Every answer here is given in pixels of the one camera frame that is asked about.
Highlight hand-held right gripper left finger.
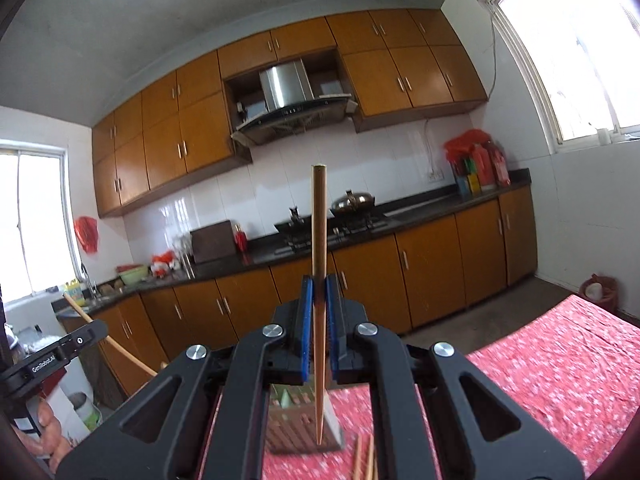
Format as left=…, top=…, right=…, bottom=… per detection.
left=55, top=275, right=316, bottom=480

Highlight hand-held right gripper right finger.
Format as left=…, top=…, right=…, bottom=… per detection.
left=325, top=272, right=586, bottom=480

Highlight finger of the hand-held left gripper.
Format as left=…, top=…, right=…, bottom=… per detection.
left=59, top=319, right=109, bottom=362

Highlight perforated grey utensil holder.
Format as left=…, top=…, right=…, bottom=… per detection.
left=265, top=385, right=346, bottom=456

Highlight person's left hand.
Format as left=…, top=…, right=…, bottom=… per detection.
left=10, top=400, right=76, bottom=461

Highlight white plastic bucket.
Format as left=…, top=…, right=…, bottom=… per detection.
left=42, top=355, right=103, bottom=441

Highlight green basin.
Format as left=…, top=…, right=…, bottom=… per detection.
left=117, top=266, right=150, bottom=286

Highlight black kitchen countertop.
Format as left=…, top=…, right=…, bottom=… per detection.
left=55, top=169, right=531, bottom=318

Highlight black gas stove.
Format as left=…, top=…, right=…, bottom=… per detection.
left=274, top=212, right=391, bottom=251

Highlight wooden lower cabinets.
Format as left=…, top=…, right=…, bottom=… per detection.
left=57, top=185, right=538, bottom=396

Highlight wooden cabinets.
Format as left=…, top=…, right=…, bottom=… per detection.
left=91, top=8, right=488, bottom=218
left=57, top=185, right=538, bottom=396

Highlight red and white bag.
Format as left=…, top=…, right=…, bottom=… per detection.
left=151, top=254, right=181, bottom=278

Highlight wok with steel lid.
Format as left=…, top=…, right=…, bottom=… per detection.
left=330, top=189, right=377, bottom=216

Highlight brown wooden box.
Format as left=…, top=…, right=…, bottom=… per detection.
left=190, top=220, right=236, bottom=264

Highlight small side window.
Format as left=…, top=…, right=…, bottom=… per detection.
left=0, top=140, right=83, bottom=306

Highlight glass jars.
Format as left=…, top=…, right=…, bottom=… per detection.
left=175, top=234, right=194, bottom=267

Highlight colourful knife box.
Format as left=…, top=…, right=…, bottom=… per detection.
left=452, top=157, right=482, bottom=196

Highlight wooden upper cabinets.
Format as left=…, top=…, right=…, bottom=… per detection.
left=91, top=8, right=488, bottom=218

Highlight red oil bottle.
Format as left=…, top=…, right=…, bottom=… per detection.
left=470, top=144, right=496, bottom=191

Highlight red floral tablecloth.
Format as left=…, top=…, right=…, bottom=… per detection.
left=197, top=295, right=640, bottom=480

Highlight red package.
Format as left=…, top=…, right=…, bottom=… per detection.
left=487, top=141, right=512, bottom=188

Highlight steel range hood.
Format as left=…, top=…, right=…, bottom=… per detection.
left=230, top=58, right=359, bottom=147

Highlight red trash bin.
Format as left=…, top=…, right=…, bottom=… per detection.
left=580, top=274, right=621, bottom=318

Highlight large bright window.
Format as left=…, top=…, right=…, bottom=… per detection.
left=477, top=0, right=640, bottom=148

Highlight red plastic bag on wall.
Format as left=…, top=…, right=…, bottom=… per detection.
left=74, top=216, right=99, bottom=253

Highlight white socket cable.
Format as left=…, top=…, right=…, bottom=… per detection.
left=424, top=119, right=437, bottom=173

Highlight thin wall cable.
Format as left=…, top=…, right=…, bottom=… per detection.
left=486, top=10, right=499, bottom=98

